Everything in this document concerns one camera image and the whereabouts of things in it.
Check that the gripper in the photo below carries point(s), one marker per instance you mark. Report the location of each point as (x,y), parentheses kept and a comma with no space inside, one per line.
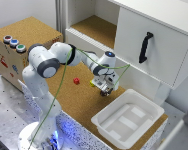
(106,80)

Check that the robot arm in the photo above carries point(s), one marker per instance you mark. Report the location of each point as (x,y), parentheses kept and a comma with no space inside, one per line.
(40,80)

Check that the yellow block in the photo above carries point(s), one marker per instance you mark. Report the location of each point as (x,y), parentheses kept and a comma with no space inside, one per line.
(92,83)

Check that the pink block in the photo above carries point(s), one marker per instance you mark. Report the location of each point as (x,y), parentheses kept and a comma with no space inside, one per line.
(76,80)

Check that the white plastic box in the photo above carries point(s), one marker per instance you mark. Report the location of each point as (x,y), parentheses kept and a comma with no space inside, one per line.
(129,118)

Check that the white cabinet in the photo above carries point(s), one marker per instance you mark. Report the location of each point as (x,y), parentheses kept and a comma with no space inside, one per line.
(104,30)

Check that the white sliding door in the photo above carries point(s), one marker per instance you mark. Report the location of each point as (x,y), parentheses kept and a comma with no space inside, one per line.
(150,46)

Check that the green button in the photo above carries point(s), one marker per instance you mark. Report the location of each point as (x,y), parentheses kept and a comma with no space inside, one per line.
(20,47)

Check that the wooden drawer box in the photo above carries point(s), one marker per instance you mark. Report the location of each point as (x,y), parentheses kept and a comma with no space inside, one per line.
(17,43)

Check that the blue button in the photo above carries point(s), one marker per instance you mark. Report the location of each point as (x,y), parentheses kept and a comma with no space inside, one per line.
(14,42)

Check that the red button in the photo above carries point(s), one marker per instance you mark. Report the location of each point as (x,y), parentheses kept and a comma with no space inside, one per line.
(7,39)

